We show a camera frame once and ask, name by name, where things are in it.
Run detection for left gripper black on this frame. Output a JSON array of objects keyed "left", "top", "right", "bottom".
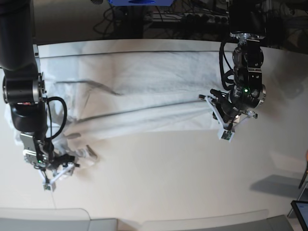
[{"left": 210, "top": 89, "right": 243, "bottom": 124}]

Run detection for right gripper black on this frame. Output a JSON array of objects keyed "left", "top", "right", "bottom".
[{"left": 46, "top": 154, "right": 75, "bottom": 171}]

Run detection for white T-shirt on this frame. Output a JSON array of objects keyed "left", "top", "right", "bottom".
[{"left": 38, "top": 40, "right": 222, "bottom": 164}]

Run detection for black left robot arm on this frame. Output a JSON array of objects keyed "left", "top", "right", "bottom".
[{"left": 210, "top": 0, "right": 266, "bottom": 124}]

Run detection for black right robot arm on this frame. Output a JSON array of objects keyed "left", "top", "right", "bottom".
[{"left": 0, "top": 0, "right": 75, "bottom": 171}]

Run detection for grey chair left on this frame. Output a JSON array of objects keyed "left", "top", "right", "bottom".
[{"left": 0, "top": 208, "right": 118, "bottom": 231}]

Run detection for black tripod leg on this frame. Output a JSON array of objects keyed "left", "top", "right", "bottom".
[{"left": 298, "top": 151, "right": 308, "bottom": 189}]

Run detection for blue box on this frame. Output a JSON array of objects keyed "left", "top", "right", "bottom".
[{"left": 108, "top": 0, "right": 173, "bottom": 6}]

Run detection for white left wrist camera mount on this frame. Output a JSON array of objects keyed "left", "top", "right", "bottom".
[{"left": 199, "top": 94, "right": 258, "bottom": 142}]

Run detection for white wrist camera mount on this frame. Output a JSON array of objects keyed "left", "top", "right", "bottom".
[
  {"left": 199, "top": 94, "right": 258, "bottom": 142},
  {"left": 38, "top": 162, "right": 80, "bottom": 192}
]

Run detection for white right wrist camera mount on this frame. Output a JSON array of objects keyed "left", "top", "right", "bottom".
[{"left": 38, "top": 162, "right": 80, "bottom": 192}]

